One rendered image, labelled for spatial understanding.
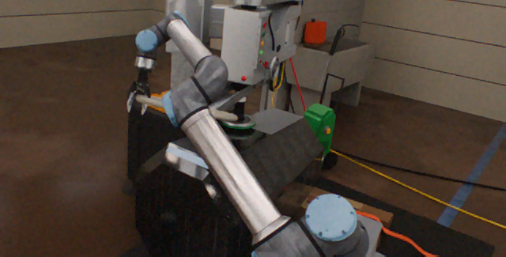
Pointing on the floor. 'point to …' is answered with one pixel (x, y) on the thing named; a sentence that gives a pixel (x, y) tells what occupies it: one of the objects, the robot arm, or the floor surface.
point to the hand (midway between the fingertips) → (136, 111)
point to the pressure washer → (324, 125)
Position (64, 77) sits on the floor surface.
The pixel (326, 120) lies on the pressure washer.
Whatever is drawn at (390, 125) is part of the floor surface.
